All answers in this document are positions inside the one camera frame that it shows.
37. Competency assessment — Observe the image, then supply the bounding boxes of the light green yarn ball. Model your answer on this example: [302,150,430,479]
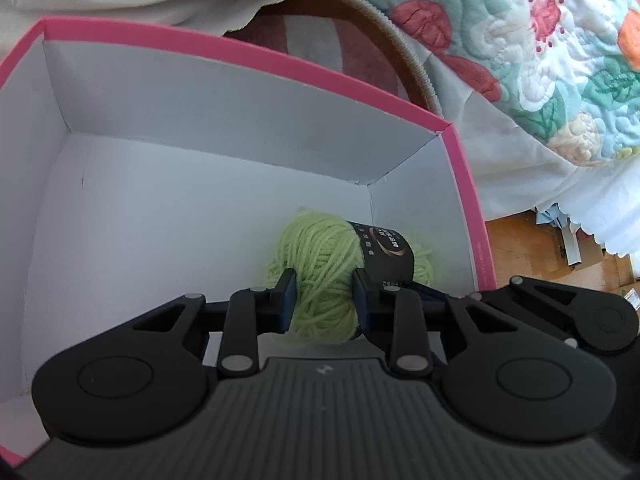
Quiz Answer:
[264,211,435,346]

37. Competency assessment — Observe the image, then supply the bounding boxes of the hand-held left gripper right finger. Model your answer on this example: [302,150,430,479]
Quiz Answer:
[351,269,506,378]

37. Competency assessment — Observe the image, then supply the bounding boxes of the pink cardboard box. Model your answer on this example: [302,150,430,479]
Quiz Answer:
[0,16,488,468]

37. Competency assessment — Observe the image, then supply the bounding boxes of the floral quilt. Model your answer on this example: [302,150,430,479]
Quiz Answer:
[0,0,640,167]

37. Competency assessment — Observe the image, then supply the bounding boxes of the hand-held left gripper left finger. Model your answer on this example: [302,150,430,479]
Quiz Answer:
[132,269,299,380]

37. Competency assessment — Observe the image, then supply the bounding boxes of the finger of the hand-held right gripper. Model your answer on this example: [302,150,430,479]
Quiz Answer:
[482,275,593,337]

